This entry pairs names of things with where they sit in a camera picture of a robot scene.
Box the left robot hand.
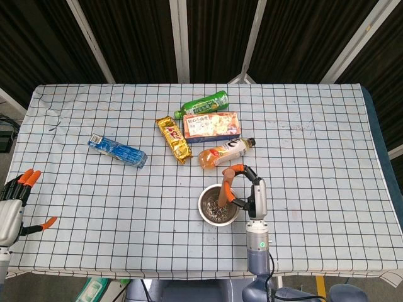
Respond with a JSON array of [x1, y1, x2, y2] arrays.
[[0, 168, 58, 246]]

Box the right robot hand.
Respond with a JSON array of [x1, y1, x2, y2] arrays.
[[225, 164, 268, 223]]

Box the brown wooden pestle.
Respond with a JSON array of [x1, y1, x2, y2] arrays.
[[220, 167, 236, 209]]

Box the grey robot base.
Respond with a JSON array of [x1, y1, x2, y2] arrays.
[[125, 278, 262, 302]]

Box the stainless steel bowl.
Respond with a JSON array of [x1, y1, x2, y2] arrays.
[[198, 184, 241, 227]]

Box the dark seeds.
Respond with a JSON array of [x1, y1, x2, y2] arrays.
[[206, 201, 232, 220]]

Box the orange juice bottle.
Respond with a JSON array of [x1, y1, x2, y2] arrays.
[[198, 137, 256, 171]]

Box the black device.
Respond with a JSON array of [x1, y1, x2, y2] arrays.
[[0, 116, 20, 154]]

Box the orange biscuit box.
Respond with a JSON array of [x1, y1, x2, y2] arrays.
[[183, 111, 243, 145]]

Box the white table leg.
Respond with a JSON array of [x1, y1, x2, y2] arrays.
[[276, 274, 285, 302]]

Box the gold snack packet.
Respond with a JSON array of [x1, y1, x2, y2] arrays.
[[156, 116, 193, 165]]

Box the green white package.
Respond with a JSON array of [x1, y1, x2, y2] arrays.
[[75, 277, 130, 302]]

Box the green drink bottle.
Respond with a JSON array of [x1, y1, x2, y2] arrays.
[[174, 90, 230, 120]]

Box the white checkered tablecloth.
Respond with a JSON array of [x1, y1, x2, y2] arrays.
[[5, 83, 396, 281]]

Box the blue toothpaste box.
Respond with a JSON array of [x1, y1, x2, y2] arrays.
[[87, 133, 149, 170]]

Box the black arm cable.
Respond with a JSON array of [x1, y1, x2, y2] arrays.
[[265, 251, 275, 302]]

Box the white frame post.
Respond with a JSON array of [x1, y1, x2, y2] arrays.
[[65, 0, 116, 84], [321, 0, 390, 84], [169, 0, 190, 84], [228, 0, 268, 84]]

